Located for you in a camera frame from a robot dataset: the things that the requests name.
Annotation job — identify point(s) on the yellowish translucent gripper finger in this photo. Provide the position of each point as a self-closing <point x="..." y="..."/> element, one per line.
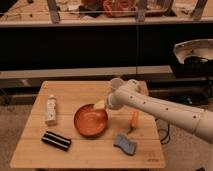
<point x="101" y="104"/>

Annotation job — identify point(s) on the orange ceramic bowl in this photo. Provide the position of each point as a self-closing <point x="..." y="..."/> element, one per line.
<point x="90" y="122"/>

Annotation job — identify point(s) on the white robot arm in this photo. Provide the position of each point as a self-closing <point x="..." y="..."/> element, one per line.
<point x="191" y="119"/>

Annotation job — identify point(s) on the white plastic cup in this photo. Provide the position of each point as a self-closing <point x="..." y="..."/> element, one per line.
<point x="115" y="83"/>

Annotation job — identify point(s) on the orange toy carrot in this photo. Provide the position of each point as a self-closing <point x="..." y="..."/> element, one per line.
<point x="134" y="121"/>

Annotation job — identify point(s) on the wooden folding table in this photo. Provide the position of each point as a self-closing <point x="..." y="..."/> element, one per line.
<point x="84" y="153"/>

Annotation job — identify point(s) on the blue sponge cloth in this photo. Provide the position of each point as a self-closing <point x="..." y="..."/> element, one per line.
<point x="127" y="146"/>

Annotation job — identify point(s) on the white plastic bottle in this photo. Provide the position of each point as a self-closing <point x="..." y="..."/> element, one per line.
<point x="50" y="114"/>

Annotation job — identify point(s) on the black white striped eraser block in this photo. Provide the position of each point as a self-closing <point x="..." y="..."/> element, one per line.
<point x="56" y="140"/>

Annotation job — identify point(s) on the orange tool on bench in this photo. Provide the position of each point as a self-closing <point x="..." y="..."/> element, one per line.
<point x="119" y="8"/>

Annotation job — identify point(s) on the long wooden workbench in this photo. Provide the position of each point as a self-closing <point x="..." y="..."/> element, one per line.
<point x="91" y="13"/>

